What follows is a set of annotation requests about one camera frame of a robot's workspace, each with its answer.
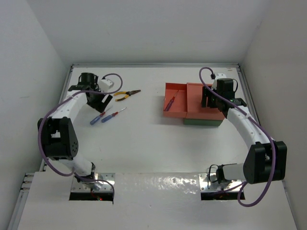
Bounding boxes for red sliding drawer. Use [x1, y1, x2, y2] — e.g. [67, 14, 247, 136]
[163, 82, 188, 118]

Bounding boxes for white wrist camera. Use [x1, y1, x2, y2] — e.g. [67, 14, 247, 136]
[215, 72, 227, 80]
[98, 79, 114, 92]

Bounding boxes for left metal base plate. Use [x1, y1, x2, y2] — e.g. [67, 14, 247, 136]
[71, 172, 115, 193]

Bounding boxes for blue red screwdriver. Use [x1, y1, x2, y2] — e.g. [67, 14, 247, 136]
[164, 91, 179, 111]

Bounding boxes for white front board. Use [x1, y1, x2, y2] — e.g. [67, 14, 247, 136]
[19, 172, 296, 230]

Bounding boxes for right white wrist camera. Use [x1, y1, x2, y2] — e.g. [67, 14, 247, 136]
[215, 72, 227, 80]

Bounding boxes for metal base plate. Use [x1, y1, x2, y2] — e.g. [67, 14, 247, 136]
[71, 172, 115, 193]
[199, 172, 243, 193]

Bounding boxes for red drawer box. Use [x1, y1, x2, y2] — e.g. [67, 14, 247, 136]
[184, 82, 224, 121]

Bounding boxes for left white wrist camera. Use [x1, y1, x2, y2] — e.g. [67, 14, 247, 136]
[98, 79, 114, 92]

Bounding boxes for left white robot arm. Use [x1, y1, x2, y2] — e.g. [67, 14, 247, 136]
[37, 72, 114, 182]

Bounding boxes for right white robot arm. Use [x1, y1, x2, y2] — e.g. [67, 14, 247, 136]
[201, 78, 287, 184]

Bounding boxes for yellow long-nose pliers near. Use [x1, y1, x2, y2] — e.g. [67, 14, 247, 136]
[113, 90, 141, 102]

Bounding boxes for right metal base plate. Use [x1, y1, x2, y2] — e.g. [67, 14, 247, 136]
[199, 172, 243, 193]

